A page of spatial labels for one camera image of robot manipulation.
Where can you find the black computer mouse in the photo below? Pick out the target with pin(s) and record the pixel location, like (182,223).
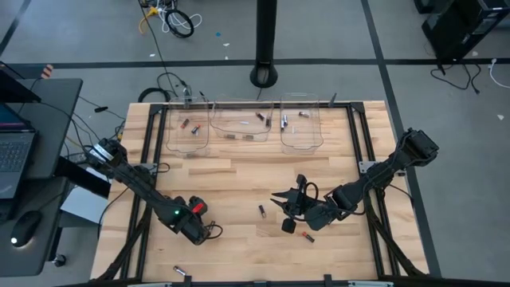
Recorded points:
(24,229)

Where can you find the black camera stand pole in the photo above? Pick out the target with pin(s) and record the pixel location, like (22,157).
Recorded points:
(266,40)

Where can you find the black computer tower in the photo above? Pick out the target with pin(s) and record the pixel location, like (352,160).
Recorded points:
(466,28)

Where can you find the grey open laptop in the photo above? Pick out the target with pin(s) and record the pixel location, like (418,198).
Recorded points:
(14,159)

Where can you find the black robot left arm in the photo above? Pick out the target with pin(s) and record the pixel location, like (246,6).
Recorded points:
(143,187)

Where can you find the black aluminium table frame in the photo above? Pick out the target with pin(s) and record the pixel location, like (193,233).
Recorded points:
(154,108)

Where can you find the orange striped small object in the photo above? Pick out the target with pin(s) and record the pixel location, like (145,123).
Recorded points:
(47,71)

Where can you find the black desk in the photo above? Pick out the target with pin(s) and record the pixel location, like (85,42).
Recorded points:
(60,103)

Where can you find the black flat bar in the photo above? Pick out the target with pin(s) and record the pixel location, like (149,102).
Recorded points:
(85,179)

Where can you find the black desk castor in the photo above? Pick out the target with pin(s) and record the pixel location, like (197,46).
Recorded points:
(60,260)

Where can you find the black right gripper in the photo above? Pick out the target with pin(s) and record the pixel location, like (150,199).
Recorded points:
(303,205)

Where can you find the black laptop lid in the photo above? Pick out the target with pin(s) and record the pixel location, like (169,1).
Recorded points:
(12,89)

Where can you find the silver metal mounting bracket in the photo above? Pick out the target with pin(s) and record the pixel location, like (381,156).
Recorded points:
(366,165)

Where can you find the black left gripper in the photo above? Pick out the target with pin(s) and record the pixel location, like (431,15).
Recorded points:
(196,233)

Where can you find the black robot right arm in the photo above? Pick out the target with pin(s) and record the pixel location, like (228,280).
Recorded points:
(378,173)

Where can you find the clear plastic bin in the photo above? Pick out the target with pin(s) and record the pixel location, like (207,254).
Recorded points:
(303,139)
(239,129)
(179,139)

